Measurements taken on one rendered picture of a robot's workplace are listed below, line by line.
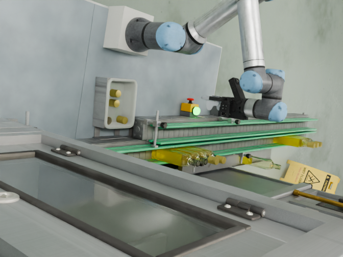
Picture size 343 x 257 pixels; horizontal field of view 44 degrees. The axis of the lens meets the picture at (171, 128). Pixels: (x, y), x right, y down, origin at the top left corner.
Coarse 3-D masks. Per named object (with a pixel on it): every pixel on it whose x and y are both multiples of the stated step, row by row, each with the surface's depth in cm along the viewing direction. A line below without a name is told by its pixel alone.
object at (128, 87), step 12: (108, 84) 183; (120, 84) 198; (132, 84) 196; (108, 96) 184; (120, 96) 199; (132, 96) 197; (108, 108) 194; (120, 108) 200; (132, 108) 197; (132, 120) 197
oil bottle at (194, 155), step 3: (177, 147) 207; (177, 150) 202; (180, 150) 201; (183, 150) 200; (186, 150) 201; (189, 150) 202; (189, 153) 197; (192, 153) 196; (195, 153) 197; (198, 153) 198; (192, 156) 196; (195, 156) 196; (198, 156) 197; (195, 159) 196
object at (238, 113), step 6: (222, 96) 173; (222, 102) 173; (228, 102) 170; (234, 102) 170; (222, 108) 173; (228, 108) 170; (234, 108) 170; (240, 108) 166; (222, 114) 173; (228, 114) 170; (234, 114) 170; (240, 114) 168
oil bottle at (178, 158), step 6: (156, 150) 202; (162, 150) 200; (168, 150) 198; (174, 150) 200; (156, 156) 202; (162, 156) 200; (168, 156) 197; (174, 156) 195; (180, 156) 192; (186, 156) 192; (168, 162) 198; (174, 162) 195; (180, 162) 193; (186, 162) 192
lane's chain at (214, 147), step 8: (304, 136) 332; (208, 144) 238; (216, 144) 244; (224, 144) 250; (232, 144) 257; (240, 144) 264; (248, 144) 271; (256, 144) 278; (128, 152) 193; (136, 152) 197; (144, 152) 201
